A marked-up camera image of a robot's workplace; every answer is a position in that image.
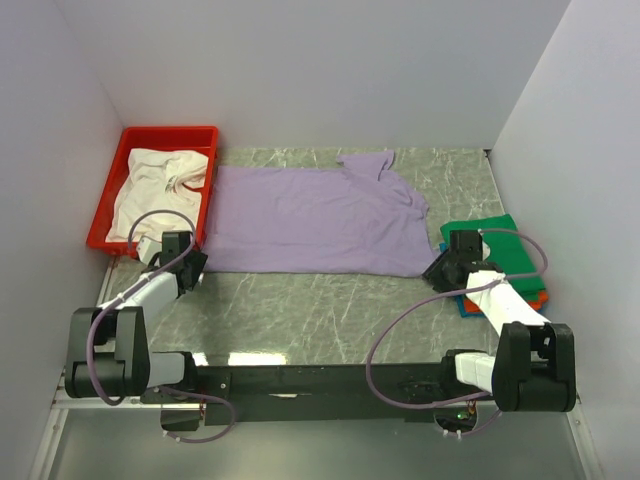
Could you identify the black base beam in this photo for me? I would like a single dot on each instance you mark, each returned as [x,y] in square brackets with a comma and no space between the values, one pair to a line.
[270,393]

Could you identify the lavender t shirt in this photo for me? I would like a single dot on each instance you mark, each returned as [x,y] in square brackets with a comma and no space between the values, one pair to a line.
[360,217]

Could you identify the green t shirt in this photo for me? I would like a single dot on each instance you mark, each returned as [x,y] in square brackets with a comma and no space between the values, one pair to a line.
[503,222]

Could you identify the aluminium frame rail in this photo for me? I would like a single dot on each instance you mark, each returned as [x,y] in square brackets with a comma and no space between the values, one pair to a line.
[50,435]

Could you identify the red plastic bin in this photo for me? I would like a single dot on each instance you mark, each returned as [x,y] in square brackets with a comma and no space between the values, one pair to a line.
[202,139]

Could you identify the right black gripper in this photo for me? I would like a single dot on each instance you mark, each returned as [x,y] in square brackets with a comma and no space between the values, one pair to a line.
[433,273]

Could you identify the white crumpled t shirt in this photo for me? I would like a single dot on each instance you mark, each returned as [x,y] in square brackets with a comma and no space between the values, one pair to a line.
[159,193]

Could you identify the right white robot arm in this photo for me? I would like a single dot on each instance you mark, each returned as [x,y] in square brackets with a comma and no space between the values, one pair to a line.
[533,369]

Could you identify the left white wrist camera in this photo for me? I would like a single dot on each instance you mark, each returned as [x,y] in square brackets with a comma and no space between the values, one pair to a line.
[147,248]

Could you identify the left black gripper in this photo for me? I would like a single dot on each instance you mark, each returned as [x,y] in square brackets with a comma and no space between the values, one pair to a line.
[198,260]

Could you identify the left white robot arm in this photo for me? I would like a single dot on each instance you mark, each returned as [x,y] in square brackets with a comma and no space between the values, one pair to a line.
[98,378]

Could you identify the orange t shirt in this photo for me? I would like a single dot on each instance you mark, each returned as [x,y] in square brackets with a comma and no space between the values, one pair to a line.
[468,308]

